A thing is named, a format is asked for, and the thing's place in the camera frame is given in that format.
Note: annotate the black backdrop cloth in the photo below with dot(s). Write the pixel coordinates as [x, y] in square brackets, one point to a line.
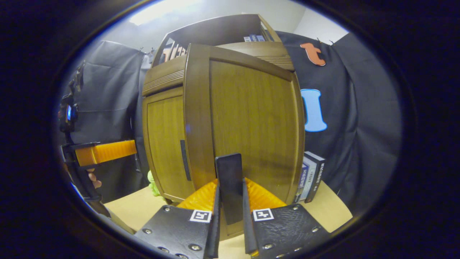
[359, 108]

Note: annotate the wooden shoe cabinet door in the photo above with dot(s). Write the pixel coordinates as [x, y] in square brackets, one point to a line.
[251, 118]
[163, 144]

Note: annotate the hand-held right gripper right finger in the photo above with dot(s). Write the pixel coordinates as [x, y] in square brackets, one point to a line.
[248, 230]

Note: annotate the grey-blue spine book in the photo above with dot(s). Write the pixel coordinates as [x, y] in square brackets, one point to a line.
[261, 38]

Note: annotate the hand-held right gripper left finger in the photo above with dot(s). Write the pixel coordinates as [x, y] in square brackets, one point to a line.
[212, 233]

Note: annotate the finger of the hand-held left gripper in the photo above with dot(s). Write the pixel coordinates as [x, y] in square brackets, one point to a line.
[107, 151]

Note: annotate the black spine book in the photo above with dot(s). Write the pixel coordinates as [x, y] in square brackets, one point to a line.
[318, 172]

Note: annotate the wooden double-door shoe cabinet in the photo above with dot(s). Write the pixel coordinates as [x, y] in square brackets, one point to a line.
[215, 28]

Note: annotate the black tripod stand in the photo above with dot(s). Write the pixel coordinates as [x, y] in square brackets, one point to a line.
[68, 115]

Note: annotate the green frog plush toy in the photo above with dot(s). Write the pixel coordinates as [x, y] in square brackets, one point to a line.
[153, 185]

